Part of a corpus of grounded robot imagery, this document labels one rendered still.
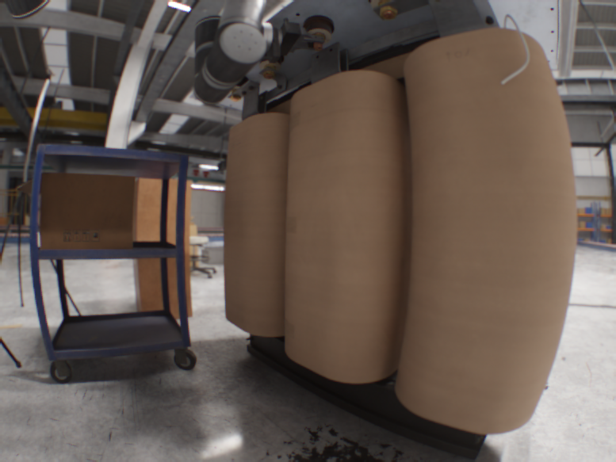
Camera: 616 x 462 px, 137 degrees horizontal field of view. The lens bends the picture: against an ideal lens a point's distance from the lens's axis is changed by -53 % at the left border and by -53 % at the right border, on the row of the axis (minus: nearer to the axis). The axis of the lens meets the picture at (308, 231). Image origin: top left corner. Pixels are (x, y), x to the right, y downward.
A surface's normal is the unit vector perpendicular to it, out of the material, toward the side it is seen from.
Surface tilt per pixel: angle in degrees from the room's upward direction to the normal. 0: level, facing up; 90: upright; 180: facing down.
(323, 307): 90
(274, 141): 90
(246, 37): 93
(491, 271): 90
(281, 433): 0
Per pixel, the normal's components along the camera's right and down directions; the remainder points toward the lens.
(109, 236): 0.66, 0.03
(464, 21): -0.71, 0.00
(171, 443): 0.03, -1.00
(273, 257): 0.14, 0.02
